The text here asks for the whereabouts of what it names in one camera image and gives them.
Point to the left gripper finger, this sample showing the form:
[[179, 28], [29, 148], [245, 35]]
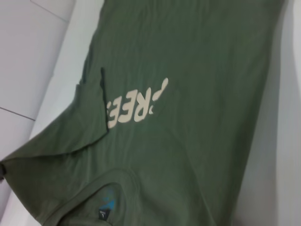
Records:
[[2, 171]]

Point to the dark green printed T-shirt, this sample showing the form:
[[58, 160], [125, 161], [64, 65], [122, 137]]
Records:
[[188, 94]]

